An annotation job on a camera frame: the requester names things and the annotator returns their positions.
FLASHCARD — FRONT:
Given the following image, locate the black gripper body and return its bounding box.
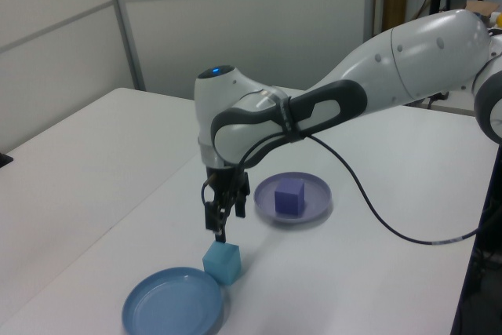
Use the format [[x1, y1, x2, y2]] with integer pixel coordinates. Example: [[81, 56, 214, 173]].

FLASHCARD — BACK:
[[206, 166, 252, 205]]

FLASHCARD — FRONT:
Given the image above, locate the purple foam cube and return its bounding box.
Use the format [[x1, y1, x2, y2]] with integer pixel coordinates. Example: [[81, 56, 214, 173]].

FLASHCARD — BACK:
[[274, 178, 306, 218]]

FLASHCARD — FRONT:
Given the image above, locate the teal foam cube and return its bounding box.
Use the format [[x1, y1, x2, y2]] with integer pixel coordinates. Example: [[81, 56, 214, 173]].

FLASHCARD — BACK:
[[202, 242, 241, 286]]

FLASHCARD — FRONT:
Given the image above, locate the lilac round plate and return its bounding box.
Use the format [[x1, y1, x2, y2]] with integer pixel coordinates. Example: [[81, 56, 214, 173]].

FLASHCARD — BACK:
[[253, 171, 333, 226]]

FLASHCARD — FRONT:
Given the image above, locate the blue round plate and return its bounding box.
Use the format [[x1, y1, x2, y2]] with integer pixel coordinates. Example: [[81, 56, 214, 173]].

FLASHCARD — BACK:
[[121, 267, 227, 335]]

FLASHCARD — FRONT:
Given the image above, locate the open brown cardboard box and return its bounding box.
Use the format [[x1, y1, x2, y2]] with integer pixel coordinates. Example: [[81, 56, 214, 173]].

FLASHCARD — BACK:
[[465, 0, 500, 27]]

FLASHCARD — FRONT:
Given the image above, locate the black cable strap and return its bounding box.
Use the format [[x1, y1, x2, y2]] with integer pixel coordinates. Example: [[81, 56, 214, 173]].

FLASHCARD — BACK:
[[278, 96, 306, 144]]

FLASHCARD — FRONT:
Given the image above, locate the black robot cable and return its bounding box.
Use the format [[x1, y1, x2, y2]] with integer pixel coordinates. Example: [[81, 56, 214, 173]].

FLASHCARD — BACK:
[[201, 130, 482, 246]]

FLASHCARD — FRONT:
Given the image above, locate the black vertical frame post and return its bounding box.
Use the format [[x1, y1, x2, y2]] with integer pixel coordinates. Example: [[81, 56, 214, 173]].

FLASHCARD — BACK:
[[449, 145, 502, 335]]

